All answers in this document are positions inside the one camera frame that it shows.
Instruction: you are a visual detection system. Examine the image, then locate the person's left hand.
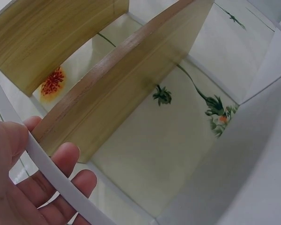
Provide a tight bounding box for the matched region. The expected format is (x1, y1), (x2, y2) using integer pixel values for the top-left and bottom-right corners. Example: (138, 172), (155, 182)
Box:
(0, 116), (98, 225)

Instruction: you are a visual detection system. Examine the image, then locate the white box with wooden dividers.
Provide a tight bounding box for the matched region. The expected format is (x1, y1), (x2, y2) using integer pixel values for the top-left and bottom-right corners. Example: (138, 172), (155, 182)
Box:
(0, 0), (281, 225)

